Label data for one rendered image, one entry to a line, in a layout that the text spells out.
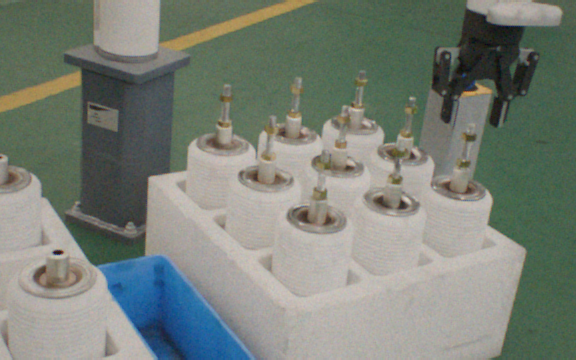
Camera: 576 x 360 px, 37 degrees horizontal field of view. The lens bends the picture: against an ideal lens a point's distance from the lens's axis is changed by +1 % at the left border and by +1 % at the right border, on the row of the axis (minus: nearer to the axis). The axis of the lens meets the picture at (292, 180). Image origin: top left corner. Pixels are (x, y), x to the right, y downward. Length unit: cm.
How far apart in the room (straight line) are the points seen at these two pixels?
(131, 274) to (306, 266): 28
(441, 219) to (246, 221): 26
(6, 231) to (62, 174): 62
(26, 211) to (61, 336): 24
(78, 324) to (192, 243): 34
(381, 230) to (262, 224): 15
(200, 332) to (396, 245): 28
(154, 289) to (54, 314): 37
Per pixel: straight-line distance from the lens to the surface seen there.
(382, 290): 107
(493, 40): 109
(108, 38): 138
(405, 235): 109
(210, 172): 119
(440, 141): 141
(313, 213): 103
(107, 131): 141
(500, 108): 116
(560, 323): 144
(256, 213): 110
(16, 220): 108
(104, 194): 146
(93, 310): 89
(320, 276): 103
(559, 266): 161
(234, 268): 109
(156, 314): 125
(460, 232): 117
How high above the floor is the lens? 74
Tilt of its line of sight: 25 degrees down
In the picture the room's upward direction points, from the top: 7 degrees clockwise
